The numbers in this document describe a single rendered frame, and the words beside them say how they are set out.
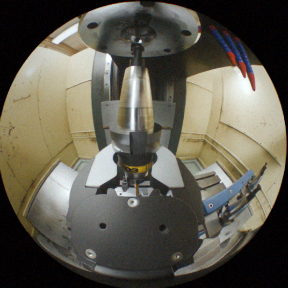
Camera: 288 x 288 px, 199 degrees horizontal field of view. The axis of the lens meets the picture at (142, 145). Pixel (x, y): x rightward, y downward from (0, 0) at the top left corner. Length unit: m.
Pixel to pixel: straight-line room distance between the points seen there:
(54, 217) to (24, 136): 0.74
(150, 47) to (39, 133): 1.08
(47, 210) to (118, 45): 1.09
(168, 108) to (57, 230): 1.31
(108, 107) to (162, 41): 0.49
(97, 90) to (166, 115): 0.50
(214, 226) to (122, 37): 0.37
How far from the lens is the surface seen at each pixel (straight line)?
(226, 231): 1.01
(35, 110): 1.10
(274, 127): 1.01
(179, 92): 0.64
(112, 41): 0.16
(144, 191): 0.46
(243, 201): 0.23
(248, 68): 0.21
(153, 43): 0.16
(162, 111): 0.54
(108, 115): 0.56
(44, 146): 1.12
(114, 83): 0.61
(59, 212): 0.98
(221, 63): 0.42
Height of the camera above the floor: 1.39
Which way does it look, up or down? 29 degrees down
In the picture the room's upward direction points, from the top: 2 degrees clockwise
